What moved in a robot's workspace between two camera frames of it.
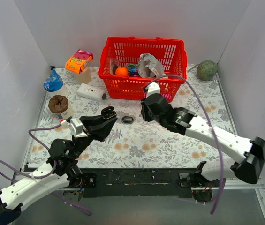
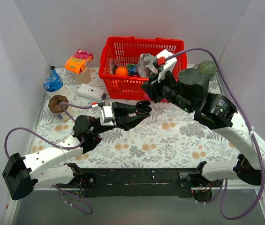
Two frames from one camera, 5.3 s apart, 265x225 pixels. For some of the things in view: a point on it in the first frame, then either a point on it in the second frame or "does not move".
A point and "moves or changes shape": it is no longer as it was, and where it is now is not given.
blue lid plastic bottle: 54,83 does not move
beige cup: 84,77 does not move
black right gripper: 147,110 to 158,87
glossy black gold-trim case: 108,113 moves or changes shape
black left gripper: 90,126 to 117,115
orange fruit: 121,71 does not move
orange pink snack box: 78,62 does not move
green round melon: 207,70 does not move
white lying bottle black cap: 91,92 does not move
